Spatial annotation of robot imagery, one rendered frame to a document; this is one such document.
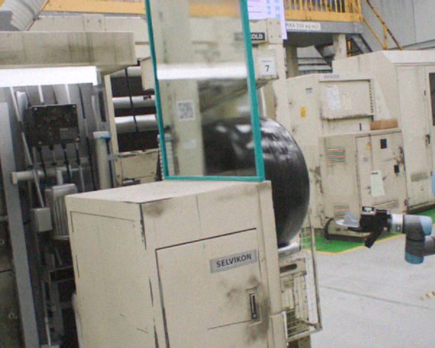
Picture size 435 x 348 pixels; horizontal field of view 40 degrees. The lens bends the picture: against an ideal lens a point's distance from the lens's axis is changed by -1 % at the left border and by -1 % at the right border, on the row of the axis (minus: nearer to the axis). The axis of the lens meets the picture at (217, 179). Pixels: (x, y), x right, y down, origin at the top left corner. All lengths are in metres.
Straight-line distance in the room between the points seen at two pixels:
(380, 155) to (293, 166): 4.93
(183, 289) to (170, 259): 0.09
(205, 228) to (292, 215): 0.89
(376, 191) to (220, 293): 5.72
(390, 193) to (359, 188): 0.54
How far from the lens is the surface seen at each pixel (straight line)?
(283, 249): 2.52
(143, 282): 1.52
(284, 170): 2.35
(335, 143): 7.12
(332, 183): 7.22
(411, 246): 2.49
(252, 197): 1.63
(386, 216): 2.47
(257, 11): 6.53
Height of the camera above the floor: 1.41
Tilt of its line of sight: 4 degrees down
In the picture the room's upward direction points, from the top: 6 degrees counter-clockwise
